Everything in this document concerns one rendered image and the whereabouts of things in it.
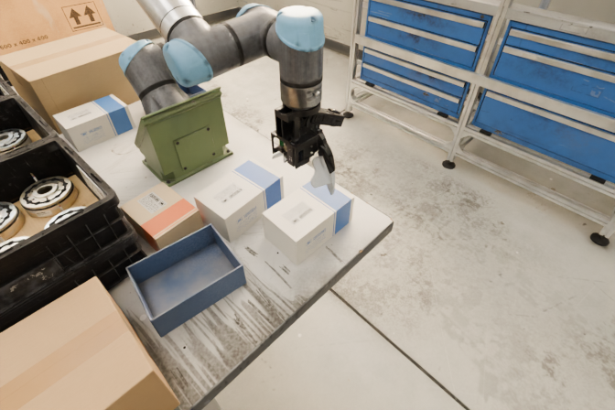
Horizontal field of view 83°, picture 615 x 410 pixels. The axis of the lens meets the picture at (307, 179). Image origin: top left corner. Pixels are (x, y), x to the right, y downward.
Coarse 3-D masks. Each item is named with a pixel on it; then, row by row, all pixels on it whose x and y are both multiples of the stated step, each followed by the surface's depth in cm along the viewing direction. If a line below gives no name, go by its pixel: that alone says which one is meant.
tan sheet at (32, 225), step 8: (72, 176) 86; (80, 184) 84; (80, 192) 82; (88, 192) 82; (80, 200) 80; (88, 200) 80; (96, 200) 80; (24, 224) 74; (32, 224) 74; (40, 224) 74; (24, 232) 73; (32, 232) 73
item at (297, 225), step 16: (304, 192) 87; (320, 192) 87; (336, 192) 87; (272, 208) 83; (288, 208) 83; (304, 208) 83; (320, 208) 83; (336, 208) 83; (352, 208) 89; (272, 224) 81; (288, 224) 79; (304, 224) 79; (320, 224) 80; (336, 224) 86; (272, 240) 85; (288, 240) 78; (304, 240) 78; (320, 240) 84; (288, 256) 83; (304, 256) 82
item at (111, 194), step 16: (48, 144) 79; (64, 144) 79; (0, 160) 75; (80, 160) 75; (96, 176) 71; (112, 192) 67; (96, 208) 65; (112, 208) 67; (64, 224) 61; (80, 224) 64; (32, 240) 59; (48, 240) 60; (0, 256) 56; (16, 256) 58
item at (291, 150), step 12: (276, 108) 62; (288, 108) 63; (312, 108) 61; (276, 120) 63; (288, 120) 61; (300, 120) 64; (276, 132) 65; (288, 132) 65; (300, 132) 65; (312, 132) 67; (288, 144) 64; (300, 144) 64; (312, 144) 66; (288, 156) 67; (300, 156) 66
